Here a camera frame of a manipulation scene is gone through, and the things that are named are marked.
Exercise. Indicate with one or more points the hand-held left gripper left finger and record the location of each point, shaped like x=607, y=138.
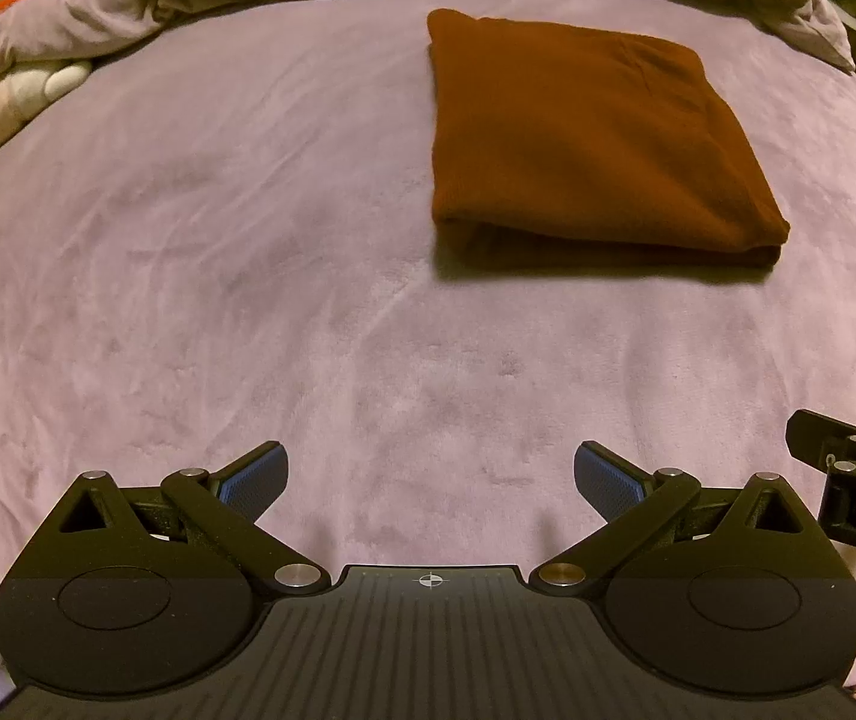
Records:
x=251, y=484

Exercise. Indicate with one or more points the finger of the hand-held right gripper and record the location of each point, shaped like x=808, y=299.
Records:
x=817, y=435

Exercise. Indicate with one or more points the brown button cardigan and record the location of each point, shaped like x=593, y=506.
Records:
x=585, y=142

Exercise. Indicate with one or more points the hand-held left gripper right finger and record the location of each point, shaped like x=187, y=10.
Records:
x=608, y=480

